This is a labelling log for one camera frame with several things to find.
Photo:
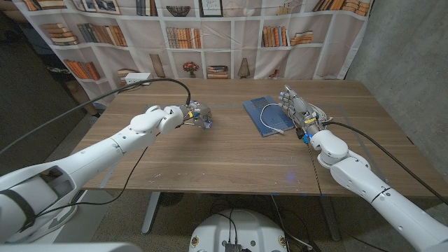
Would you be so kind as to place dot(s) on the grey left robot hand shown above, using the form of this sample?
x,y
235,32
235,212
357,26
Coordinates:
x,y
199,112

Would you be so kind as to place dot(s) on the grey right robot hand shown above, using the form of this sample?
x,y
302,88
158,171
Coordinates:
x,y
301,112

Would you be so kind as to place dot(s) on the printed bookshelf backdrop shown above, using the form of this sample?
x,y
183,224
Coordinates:
x,y
224,59

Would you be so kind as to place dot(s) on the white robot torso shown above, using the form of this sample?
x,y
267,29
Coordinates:
x,y
241,231

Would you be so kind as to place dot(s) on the blue book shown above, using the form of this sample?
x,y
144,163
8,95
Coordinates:
x,y
271,120

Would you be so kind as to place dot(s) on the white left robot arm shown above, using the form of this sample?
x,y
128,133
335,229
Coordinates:
x,y
94,157

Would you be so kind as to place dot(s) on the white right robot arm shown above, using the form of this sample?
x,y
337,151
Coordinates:
x,y
378,192

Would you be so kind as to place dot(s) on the white power strip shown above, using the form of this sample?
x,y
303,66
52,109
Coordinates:
x,y
138,76

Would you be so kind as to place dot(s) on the grey table leg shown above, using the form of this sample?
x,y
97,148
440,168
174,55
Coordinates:
x,y
151,213
332,220

